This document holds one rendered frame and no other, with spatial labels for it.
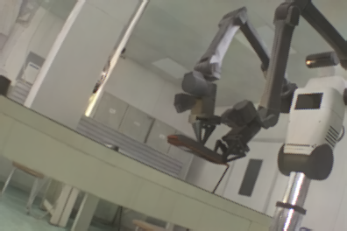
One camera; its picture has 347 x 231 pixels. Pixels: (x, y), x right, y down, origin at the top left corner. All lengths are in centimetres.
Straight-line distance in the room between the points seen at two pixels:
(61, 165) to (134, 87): 539
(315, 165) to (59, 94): 101
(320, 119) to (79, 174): 106
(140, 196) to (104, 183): 8
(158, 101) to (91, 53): 539
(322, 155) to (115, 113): 424
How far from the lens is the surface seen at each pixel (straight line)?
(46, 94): 74
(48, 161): 59
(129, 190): 64
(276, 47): 118
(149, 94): 607
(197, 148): 100
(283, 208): 141
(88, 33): 78
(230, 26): 132
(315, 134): 141
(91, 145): 61
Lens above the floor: 69
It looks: 14 degrees up
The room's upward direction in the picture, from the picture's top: 22 degrees clockwise
